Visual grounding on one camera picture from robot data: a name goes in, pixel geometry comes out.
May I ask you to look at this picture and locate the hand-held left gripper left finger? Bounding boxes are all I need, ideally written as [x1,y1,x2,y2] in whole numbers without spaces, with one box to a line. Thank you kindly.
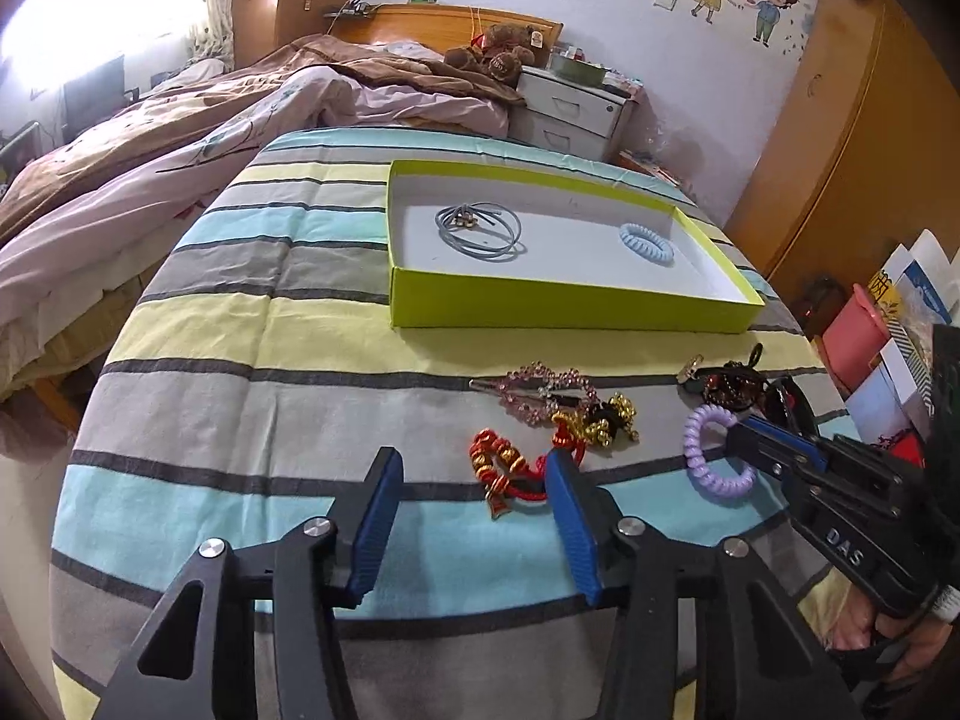
[105,446,406,720]

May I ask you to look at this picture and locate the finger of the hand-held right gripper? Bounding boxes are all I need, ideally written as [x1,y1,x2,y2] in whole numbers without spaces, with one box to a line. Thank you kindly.
[739,414,826,466]
[724,427,815,500]

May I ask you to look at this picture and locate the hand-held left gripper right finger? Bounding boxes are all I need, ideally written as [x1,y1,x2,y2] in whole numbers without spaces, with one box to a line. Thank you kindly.
[544,448,856,720]

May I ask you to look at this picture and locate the black headband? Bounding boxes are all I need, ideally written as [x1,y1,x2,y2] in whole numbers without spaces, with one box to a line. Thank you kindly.
[761,377,815,440]

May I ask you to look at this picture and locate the dark floral hair clip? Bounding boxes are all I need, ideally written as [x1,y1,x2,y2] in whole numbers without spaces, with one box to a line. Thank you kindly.
[677,343,766,410]

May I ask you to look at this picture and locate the purple spiral hair tie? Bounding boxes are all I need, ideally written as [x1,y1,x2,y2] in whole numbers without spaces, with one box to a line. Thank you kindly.
[682,403,758,500]

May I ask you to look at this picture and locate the red knot ornament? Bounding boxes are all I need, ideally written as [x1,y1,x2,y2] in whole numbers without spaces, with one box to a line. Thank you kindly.
[550,409,593,462]

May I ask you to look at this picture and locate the red gold bead bracelet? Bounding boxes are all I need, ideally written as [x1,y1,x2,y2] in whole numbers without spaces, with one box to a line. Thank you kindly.
[469,427,552,522]

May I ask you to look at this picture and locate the gold bell hair tie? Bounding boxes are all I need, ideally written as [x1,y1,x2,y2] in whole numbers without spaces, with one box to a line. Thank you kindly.
[585,392,642,451]

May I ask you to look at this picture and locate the pink rhinestone hair clip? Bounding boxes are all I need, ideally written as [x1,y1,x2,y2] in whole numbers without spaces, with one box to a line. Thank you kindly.
[470,361,601,428]

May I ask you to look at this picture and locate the green cardboard box tray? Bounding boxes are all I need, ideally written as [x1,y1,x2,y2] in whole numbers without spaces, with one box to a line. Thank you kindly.
[386,160,766,332]

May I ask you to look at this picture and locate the person's right hand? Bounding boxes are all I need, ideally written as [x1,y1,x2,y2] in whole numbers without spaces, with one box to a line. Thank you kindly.
[825,592,960,713]

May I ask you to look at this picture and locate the pink bin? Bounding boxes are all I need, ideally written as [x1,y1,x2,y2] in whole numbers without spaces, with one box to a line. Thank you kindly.
[821,285,890,398]

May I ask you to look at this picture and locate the dark red device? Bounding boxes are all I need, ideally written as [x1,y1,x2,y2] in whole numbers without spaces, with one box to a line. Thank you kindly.
[795,277,848,331]

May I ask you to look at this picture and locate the white paper bag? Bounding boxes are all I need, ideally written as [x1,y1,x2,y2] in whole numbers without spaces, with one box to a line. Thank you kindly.
[874,229,960,346]

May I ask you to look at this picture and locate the curved wooden wardrobe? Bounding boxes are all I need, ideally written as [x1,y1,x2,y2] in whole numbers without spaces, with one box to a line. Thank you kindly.
[724,0,960,316]

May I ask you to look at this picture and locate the white nightstand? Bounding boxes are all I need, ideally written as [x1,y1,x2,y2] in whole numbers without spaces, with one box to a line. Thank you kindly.
[510,66,635,162]

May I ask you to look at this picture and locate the pink duvet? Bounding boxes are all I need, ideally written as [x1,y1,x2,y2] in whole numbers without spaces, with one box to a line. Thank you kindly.
[0,60,511,398]

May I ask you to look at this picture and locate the green basin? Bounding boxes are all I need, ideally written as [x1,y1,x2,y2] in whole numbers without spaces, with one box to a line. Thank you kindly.
[550,52,608,87]

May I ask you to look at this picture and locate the brown blanket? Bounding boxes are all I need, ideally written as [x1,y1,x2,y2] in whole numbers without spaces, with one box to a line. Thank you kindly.
[240,36,526,110]

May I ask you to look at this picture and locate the brown teddy bear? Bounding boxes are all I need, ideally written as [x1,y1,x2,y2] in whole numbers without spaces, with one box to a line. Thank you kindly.
[444,24,548,87]

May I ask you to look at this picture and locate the wooden headboard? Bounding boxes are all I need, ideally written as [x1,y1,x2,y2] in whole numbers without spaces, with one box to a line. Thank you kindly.
[330,4,563,53]

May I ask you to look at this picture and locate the patterned curtain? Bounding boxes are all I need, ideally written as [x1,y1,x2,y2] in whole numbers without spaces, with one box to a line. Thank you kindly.
[180,0,248,65]

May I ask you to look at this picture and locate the blue spiral hair tie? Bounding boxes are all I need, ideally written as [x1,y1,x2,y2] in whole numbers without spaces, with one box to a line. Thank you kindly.
[619,223,676,267]

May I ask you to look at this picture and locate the grey hair ties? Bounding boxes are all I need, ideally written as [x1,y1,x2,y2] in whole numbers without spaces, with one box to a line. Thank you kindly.
[433,201,526,260]

